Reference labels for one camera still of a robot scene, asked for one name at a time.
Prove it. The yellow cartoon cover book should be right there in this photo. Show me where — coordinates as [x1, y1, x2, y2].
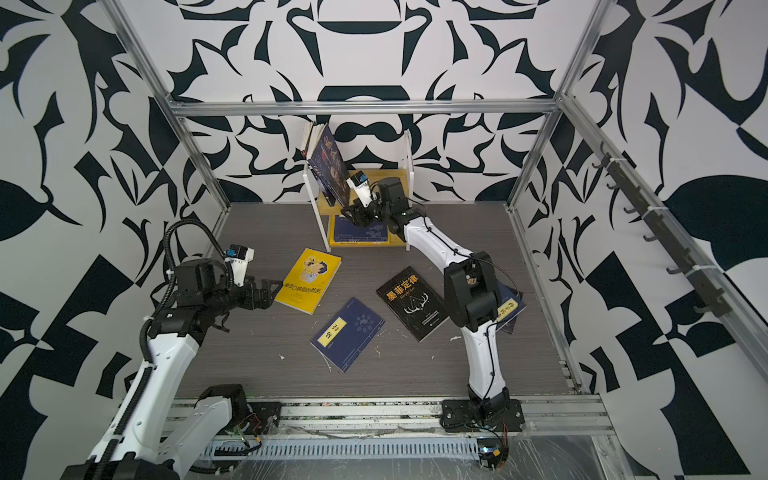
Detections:
[275, 248, 342, 315]

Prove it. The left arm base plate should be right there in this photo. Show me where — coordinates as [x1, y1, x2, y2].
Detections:
[218, 401, 283, 436]

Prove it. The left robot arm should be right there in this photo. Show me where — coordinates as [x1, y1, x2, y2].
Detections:
[62, 258, 283, 479]

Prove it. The aluminium frame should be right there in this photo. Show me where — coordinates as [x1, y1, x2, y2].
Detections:
[101, 1, 767, 376]

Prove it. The small electronics board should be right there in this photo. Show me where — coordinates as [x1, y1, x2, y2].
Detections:
[477, 437, 509, 470]

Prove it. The white wooden bookshelf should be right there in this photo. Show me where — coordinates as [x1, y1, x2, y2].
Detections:
[302, 124, 415, 252]

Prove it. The black corrugated cable hose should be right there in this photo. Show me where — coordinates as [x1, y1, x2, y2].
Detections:
[89, 218, 265, 480]

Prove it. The black book leaning on shelf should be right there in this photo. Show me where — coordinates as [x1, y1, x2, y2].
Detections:
[300, 122, 320, 159]

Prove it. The white cable duct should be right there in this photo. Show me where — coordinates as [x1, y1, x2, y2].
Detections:
[199, 437, 480, 462]

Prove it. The yellow book in shelf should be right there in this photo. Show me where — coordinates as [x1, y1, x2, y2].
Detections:
[328, 212, 397, 247]

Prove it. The purple Guiguzi portrait book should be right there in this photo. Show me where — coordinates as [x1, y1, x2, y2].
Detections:
[305, 123, 350, 208]

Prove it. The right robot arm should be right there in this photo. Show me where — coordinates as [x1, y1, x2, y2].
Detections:
[342, 172, 510, 426]

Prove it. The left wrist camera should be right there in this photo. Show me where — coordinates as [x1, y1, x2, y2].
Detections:
[225, 244, 254, 287]

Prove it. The black Murphy's law book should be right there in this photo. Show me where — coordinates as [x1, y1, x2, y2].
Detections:
[376, 267, 449, 342]

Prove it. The navy book yellow label right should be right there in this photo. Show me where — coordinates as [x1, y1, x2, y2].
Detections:
[496, 283, 527, 334]

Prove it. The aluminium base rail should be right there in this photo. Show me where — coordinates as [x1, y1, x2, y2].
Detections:
[247, 395, 615, 438]

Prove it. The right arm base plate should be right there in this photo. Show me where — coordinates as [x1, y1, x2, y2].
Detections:
[439, 399, 525, 433]

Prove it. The navy Yijing book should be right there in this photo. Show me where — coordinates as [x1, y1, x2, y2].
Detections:
[310, 298, 385, 372]

